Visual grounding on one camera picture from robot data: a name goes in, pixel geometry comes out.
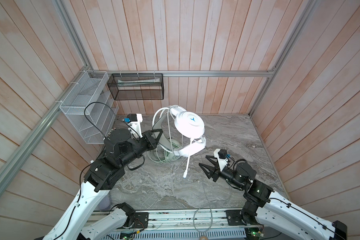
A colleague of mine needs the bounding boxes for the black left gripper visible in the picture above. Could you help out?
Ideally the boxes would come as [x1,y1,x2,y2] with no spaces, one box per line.
[120,128,165,167]

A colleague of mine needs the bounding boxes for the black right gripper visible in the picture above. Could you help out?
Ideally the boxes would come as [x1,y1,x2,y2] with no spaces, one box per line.
[200,154,245,191]

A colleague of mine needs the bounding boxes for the mint green headphones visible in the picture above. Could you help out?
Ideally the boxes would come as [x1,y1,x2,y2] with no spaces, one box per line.
[148,140,183,164]

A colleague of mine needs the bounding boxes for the white headphones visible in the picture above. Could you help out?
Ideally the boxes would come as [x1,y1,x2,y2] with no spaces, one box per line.
[152,105,207,179]

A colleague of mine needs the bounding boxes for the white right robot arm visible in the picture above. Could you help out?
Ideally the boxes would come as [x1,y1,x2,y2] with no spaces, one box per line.
[199,154,348,240]

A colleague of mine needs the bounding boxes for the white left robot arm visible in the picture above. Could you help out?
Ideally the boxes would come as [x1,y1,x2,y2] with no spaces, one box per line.
[42,129,163,240]

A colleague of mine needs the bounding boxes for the lavender glasses case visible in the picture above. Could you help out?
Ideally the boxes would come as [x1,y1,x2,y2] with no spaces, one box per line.
[98,193,112,211]

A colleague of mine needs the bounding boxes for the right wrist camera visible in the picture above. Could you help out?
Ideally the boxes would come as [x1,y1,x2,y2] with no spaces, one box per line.
[214,149,229,172]

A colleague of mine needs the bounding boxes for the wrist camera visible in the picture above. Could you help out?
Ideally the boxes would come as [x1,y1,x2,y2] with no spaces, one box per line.
[124,114,143,138]
[214,149,229,172]

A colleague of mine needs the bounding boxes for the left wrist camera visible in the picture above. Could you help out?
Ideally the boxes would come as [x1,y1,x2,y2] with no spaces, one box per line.
[124,114,143,138]

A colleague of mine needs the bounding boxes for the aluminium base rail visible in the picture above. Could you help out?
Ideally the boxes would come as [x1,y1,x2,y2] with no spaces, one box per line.
[79,208,287,240]

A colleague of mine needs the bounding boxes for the black wire mesh basket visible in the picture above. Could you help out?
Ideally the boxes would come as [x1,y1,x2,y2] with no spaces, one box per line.
[107,73,165,101]

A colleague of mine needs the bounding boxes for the white wire mesh shelf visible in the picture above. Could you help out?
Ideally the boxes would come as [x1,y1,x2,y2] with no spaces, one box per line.
[60,71,119,145]

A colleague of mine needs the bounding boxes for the aluminium wall rail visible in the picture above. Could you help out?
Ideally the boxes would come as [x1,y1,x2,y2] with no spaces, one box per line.
[0,66,90,198]
[94,70,275,78]

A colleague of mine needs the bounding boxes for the aluminium left wall rail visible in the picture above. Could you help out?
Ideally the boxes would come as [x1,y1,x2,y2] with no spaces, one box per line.
[0,66,90,198]

